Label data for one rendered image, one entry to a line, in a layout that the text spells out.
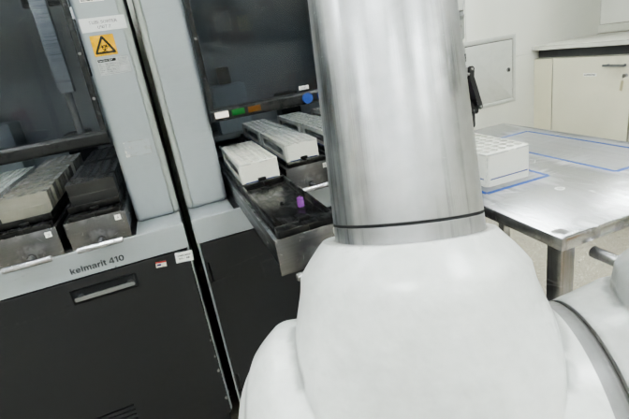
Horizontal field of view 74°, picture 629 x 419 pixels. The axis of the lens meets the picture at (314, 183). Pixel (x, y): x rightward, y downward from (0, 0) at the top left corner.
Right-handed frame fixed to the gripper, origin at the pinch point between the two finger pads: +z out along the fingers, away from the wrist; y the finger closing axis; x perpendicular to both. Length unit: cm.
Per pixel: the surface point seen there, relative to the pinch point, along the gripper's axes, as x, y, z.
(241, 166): 22.5, -43.3, 0.8
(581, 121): 122, 186, 46
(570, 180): -24.4, 7.7, 5.4
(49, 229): 28, -89, 7
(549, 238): -37.5, -10.8, 6.0
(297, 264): -12.5, -41.2, 12.1
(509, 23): 159, 163, -20
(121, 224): 29, -75, 10
